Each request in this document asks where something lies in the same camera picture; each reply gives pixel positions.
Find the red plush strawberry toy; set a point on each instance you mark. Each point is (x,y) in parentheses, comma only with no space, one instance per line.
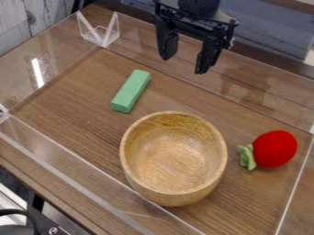
(272,150)

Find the clear acrylic corner bracket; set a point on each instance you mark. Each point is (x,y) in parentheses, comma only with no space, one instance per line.
(104,36)

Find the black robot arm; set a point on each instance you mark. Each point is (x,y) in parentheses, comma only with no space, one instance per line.
(198,19)

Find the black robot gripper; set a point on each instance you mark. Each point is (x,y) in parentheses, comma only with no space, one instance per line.
(193,16)

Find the brown wooden bowl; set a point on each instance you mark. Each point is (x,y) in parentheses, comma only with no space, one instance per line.
(174,157)

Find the clear acrylic front barrier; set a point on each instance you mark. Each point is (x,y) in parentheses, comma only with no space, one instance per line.
(97,200)

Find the green rectangular block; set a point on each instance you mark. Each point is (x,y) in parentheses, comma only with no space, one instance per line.
(130,91)

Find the grey sofa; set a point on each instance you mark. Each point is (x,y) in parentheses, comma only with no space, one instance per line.
(272,26)

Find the black metal table leg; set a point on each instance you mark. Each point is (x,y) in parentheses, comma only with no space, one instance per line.
(47,227)

